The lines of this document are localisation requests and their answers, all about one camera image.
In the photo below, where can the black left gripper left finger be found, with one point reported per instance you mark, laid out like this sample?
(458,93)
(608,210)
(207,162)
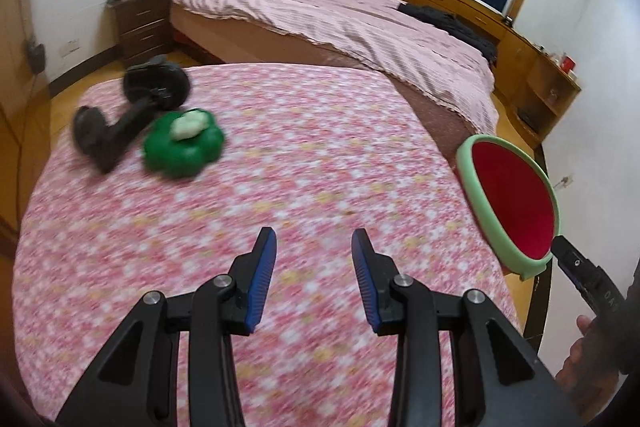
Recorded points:
(133,380)

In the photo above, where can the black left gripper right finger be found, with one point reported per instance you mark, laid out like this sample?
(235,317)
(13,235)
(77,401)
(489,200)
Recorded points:
(498,378)

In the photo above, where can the person's right hand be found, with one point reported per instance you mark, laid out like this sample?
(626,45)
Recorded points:
(604,386)

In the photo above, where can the red bin with green rim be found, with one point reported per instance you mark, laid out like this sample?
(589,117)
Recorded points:
(512,200)

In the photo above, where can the long low wooden cabinet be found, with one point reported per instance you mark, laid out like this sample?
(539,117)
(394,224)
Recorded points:
(535,92)

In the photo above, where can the green clover shaped toy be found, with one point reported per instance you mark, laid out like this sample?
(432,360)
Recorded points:
(181,144)

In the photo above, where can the pink floral table cloth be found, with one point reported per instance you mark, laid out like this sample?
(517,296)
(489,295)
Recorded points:
(313,153)

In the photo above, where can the black clothing on bed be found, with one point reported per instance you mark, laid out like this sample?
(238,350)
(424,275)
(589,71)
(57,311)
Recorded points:
(455,28)

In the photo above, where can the wooden wardrobe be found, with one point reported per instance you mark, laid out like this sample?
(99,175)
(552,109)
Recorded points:
(25,119)

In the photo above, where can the dark wooden nightstand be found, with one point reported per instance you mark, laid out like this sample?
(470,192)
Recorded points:
(143,29)

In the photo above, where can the bed with pink blanket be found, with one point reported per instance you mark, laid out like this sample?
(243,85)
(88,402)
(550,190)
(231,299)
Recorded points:
(447,82)

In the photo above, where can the black suction cup mount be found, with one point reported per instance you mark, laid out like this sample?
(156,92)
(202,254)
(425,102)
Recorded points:
(152,88)

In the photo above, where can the black bag on wardrobe handle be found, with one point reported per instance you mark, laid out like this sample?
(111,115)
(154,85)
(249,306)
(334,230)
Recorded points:
(36,56)

